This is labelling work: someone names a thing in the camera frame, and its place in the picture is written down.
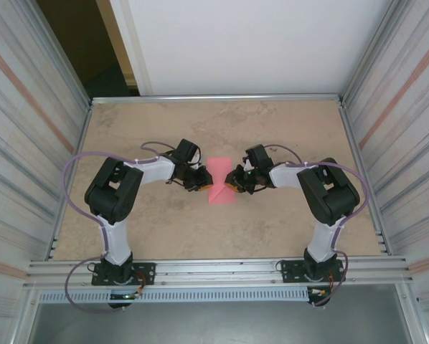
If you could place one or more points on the pink square paper sheet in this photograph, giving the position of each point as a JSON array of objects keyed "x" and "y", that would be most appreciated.
[{"x": 220, "y": 168}]

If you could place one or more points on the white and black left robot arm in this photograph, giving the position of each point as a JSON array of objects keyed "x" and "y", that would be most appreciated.
[{"x": 110, "y": 193}]

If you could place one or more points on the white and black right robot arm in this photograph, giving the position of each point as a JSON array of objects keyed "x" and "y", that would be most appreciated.
[{"x": 329, "y": 193}]

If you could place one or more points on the brown wooden door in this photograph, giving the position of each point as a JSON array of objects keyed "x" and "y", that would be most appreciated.
[{"x": 74, "y": 36}]

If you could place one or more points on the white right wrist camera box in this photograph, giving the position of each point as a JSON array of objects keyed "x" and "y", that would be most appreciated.
[{"x": 248, "y": 165}]

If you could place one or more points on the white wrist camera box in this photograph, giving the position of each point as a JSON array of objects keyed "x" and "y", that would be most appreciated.
[
  {"x": 197, "y": 166},
  {"x": 248, "y": 165}
]

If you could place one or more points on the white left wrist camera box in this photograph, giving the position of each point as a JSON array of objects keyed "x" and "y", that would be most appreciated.
[{"x": 197, "y": 166}]

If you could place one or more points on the aluminium table edge rail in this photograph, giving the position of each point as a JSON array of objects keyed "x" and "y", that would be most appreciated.
[{"x": 218, "y": 97}]

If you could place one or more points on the long aluminium mounting rail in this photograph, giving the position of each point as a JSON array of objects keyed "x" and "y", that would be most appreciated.
[{"x": 218, "y": 270}]

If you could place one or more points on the aluminium table side rail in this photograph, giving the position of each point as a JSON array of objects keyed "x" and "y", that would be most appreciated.
[
  {"x": 349, "y": 132},
  {"x": 82, "y": 132}
]

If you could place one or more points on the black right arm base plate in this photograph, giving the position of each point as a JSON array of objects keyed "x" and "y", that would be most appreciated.
[{"x": 290, "y": 270}]

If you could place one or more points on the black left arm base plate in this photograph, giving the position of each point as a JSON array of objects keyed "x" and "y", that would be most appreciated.
[{"x": 146, "y": 270}]

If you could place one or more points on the white door frame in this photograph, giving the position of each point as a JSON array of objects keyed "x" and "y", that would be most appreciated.
[{"x": 131, "y": 43}]

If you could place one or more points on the aluminium corner post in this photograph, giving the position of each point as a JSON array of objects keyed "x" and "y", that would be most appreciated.
[
  {"x": 63, "y": 53},
  {"x": 371, "y": 53}
]

